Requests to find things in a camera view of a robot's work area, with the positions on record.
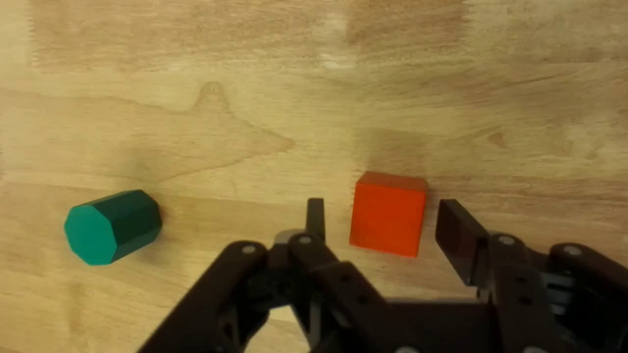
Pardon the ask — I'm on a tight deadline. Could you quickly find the green octagonal wooden block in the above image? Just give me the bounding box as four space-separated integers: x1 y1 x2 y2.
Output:
64 191 164 268

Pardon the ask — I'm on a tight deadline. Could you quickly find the red wooden cube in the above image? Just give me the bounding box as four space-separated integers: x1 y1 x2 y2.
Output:
350 172 429 258

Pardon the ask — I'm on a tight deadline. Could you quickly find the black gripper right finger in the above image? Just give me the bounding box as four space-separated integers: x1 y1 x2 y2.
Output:
437 201 490 287

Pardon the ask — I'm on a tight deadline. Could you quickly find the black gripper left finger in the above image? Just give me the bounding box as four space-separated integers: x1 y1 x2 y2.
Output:
307 199 327 240

